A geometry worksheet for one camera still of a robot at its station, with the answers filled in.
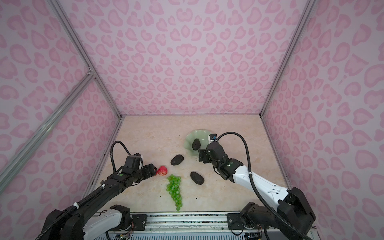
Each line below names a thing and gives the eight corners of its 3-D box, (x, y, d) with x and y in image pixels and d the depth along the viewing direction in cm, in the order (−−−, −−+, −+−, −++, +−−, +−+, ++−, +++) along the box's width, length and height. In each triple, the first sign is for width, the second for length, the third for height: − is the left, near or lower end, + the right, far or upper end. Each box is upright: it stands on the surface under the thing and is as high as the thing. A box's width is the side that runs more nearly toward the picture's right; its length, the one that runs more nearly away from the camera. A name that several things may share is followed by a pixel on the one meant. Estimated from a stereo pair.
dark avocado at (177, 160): (174, 168, 94) (173, 165, 90) (170, 163, 96) (169, 160, 93) (184, 160, 97) (184, 157, 94) (180, 155, 99) (179, 152, 96)
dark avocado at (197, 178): (189, 176, 90) (188, 174, 87) (193, 172, 92) (193, 169, 89) (200, 186, 86) (200, 184, 83) (204, 181, 88) (204, 178, 85)
